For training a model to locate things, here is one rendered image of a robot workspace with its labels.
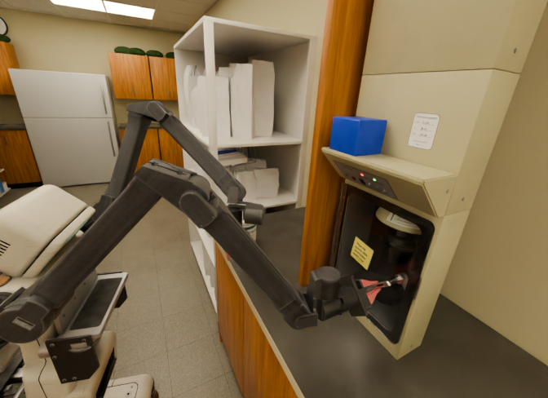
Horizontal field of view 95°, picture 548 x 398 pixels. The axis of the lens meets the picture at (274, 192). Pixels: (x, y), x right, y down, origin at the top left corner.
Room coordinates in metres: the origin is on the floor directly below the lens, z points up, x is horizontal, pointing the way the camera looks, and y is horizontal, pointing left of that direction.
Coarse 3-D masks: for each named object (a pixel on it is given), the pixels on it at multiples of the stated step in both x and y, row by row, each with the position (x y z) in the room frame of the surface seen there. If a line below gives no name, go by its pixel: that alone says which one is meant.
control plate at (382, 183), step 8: (344, 168) 0.70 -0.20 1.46; (352, 168) 0.65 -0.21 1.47; (344, 176) 0.75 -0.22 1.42; (360, 176) 0.65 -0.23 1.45; (368, 176) 0.62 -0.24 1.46; (376, 176) 0.58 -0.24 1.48; (368, 184) 0.65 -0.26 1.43; (376, 184) 0.61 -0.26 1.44; (384, 184) 0.58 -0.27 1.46; (384, 192) 0.61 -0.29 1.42; (392, 192) 0.58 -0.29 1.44
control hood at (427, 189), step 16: (336, 160) 0.70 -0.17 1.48; (352, 160) 0.62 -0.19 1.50; (368, 160) 0.60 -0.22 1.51; (384, 160) 0.61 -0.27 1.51; (400, 160) 0.62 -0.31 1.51; (384, 176) 0.55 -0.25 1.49; (400, 176) 0.50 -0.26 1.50; (416, 176) 0.48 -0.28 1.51; (432, 176) 0.49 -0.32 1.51; (448, 176) 0.50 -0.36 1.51; (400, 192) 0.55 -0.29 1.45; (416, 192) 0.49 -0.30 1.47; (432, 192) 0.48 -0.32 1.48; (448, 192) 0.50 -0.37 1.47; (416, 208) 0.54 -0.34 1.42; (432, 208) 0.49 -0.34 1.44
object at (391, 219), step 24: (360, 192) 0.71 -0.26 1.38; (360, 216) 0.70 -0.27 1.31; (384, 216) 0.63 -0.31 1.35; (408, 216) 0.57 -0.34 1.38; (360, 240) 0.68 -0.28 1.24; (384, 240) 0.61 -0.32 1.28; (408, 240) 0.56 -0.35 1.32; (336, 264) 0.76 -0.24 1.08; (360, 264) 0.67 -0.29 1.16; (384, 264) 0.60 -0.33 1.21; (408, 264) 0.54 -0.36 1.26; (384, 288) 0.58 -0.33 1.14; (408, 288) 0.53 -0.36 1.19; (384, 312) 0.56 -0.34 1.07; (408, 312) 0.52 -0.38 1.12; (384, 336) 0.55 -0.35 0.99
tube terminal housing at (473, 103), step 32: (384, 96) 0.71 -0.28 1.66; (416, 96) 0.63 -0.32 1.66; (448, 96) 0.57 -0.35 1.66; (480, 96) 0.52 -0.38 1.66; (448, 128) 0.55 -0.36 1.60; (480, 128) 0.52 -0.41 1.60; (416, 160) 0.60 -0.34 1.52; (448, 160) 0.54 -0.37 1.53; (480, 160) 0.55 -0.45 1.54; (448, 224) 0.53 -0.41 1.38; (448, 256) 0.55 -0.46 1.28; (416, 320) 0.53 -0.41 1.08
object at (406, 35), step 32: (384, 0) 0.76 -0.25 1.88; (416, 0) 0.68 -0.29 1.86; (448, 0) 0.62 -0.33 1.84; (480, 0) 0.56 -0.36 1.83; (512, 0) 0.52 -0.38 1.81; (544, 0) 0.56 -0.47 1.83; (384, 32) 0.75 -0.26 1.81; (416, 32) 0.67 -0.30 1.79; (448, 32) 0.60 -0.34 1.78; (480, 32) 0.55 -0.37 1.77; (512, 32) 0.52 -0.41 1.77; (384, 64) 0.73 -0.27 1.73; (416, 64) 0.65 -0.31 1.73; (448, 64) 0.59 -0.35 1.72; (480, 64) 0.53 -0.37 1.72; (512, 64) 0.54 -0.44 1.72
